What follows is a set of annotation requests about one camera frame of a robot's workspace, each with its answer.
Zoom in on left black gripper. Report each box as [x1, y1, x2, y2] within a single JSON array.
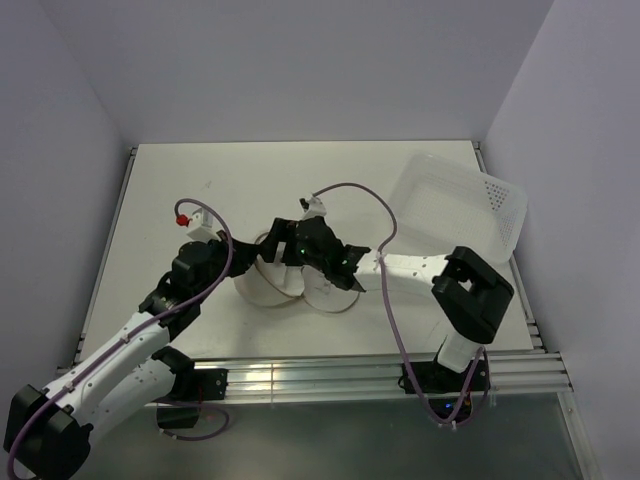
[[194, 229, 260, 302]]

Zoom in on white garment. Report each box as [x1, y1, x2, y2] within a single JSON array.
[[256, 258, 305, 298]]

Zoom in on white mesh laundry bag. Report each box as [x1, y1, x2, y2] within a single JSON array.
[[234, 244, 360, 314]]

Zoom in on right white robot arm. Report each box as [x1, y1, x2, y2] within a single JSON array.
[[258, 216, 514, 390]]

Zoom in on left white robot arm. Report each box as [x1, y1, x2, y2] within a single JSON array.
[[3, 237, 260, 479]]

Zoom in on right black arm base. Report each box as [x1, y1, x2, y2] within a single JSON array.
[[397, 347, 491, 430]]

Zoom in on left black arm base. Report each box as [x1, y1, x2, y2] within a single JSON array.
[[155, 368, 231, 441]]

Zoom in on clear plastic perforated basket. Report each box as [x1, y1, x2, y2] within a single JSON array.
[[389, 152, 528, 265]]

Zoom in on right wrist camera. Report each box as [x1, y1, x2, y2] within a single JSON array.
[[299, 196, 327, 220]]

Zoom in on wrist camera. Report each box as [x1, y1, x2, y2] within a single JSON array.
[[299, 196, 327, 220], [176, 208, 217, 243]]

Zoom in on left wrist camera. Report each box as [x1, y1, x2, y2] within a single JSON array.
[[176, 208, 217, 243]]

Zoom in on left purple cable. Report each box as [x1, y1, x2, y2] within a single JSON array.
[[9, 198, 234, 479]]

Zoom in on aluminium rail frame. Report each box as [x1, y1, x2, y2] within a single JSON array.
[[78, 141, 601, 479]]

